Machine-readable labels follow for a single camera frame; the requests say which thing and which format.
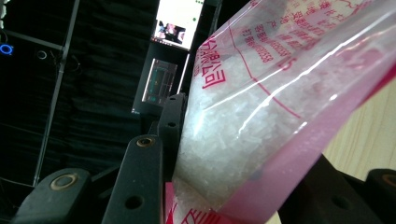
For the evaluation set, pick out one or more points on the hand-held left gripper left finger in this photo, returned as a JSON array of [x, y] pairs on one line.
[[140, 174]]

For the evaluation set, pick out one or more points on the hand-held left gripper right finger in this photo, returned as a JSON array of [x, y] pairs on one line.
[[323, 199]]

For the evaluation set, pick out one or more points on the pink clear bag of white crystals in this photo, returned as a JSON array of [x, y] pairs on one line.
[[267, 109]]

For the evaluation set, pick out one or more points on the dim monitor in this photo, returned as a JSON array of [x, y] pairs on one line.
[[160, 81]]

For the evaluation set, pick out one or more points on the black curtain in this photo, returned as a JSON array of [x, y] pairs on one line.
[[102, 77]]

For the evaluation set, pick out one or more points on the bright monitor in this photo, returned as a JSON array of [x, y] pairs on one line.
[[180, 15]]

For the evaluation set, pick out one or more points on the metal stand frame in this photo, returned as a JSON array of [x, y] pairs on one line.
[[57, 84]]

